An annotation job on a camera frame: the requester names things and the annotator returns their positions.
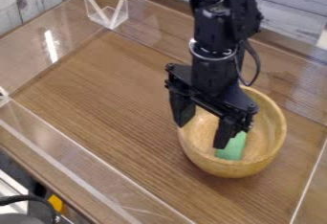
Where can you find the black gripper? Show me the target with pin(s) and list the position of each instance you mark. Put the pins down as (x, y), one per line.
(208, 84)

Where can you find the clear acrylic corner bracket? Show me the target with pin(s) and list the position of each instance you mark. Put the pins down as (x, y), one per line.
(109, 17)

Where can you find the clear acrylic front wall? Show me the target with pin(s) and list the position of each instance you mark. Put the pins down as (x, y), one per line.
(89, 184)

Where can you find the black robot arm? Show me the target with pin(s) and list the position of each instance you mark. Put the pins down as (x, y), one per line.
(224, 24)

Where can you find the brown wooden bowl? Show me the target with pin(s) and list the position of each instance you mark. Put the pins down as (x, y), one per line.
(263, 144)

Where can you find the clear acrylic left wall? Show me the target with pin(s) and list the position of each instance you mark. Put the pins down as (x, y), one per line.
(37, 44)

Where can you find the yellow tag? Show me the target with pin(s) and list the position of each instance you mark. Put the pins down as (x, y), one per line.
(56, 203)

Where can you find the green rectangular block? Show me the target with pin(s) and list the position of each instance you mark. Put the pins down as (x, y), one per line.
(232, 152)

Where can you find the clear acrylic wall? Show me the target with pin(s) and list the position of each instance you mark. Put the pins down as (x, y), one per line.
(89, 184)
(37, 44)

